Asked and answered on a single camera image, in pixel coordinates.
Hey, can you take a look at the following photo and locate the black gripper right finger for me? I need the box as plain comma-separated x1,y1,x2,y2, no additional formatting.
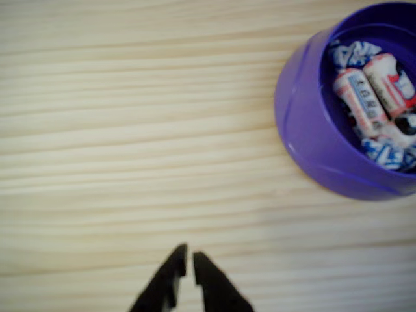
193,250,256,312

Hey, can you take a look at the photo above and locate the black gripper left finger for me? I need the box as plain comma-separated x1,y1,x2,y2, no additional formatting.
129,243,189,312

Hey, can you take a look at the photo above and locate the purple plastic bowl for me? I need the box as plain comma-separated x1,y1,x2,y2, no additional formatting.
274,2,416,202

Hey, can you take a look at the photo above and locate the white red blue wrapped candy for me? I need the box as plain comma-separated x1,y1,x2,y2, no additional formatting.
327,40,393,138
361,113,416,172
350,42,416,118

